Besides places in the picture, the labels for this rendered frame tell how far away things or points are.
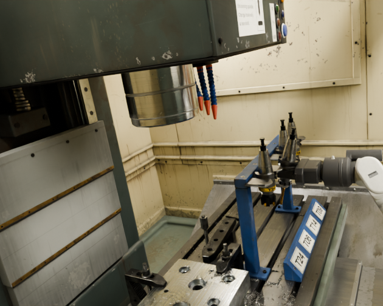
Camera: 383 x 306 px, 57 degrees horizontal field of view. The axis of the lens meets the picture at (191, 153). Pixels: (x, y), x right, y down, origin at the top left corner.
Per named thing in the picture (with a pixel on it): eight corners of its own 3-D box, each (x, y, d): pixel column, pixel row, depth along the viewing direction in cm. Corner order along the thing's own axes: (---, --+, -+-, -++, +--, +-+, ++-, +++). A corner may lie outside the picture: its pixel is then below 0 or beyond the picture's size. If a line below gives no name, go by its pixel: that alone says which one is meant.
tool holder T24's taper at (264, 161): (261, 168, 108) (259, 147, 106) (275, 169, 105) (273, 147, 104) (255, 173, 105) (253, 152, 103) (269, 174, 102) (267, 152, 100)
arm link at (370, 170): (354, 172, 107) (380, 211, 100) (350, 163, 100) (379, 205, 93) (374, 161, 105) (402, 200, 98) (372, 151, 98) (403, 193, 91)
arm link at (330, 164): (301, 149, 116) (341, 149, 110) (304, 177, 118) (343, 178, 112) (292, 163, 105) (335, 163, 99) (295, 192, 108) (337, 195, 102)
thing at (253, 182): (275, 181, 101) (275, 178, 101) (269, 188, 97) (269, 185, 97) (251, 180, 105) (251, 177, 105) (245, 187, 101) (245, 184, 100)
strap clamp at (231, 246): (244, 274, 113) (239, 232, 108) (228, 301, 102) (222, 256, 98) (234, 272, 114) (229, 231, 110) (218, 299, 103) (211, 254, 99)
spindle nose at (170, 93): (146, 115, 91) (137, 68, 88) (207, 108, 87) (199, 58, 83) (119, 131, 77) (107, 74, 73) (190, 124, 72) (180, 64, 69)
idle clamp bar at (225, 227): (238, 233, 137) (236, 218, 135) (215, 274, 115) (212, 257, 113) (226, 232, 139) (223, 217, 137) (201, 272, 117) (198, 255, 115)
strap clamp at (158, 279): (174, 308, 103) (165, 263, 99) (168, 316, 100) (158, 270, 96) (137, 298, 109) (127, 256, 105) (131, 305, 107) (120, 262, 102)
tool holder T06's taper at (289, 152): (281, 155, 114) (284, 135, 112) (295, 156, 114) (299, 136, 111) (281, 159, 110) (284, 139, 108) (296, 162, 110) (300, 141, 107)
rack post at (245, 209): (271, 270, 112) (261, 183, 104) (265, 280, 108) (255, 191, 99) (241, 265, 117) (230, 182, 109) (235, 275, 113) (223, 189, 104)
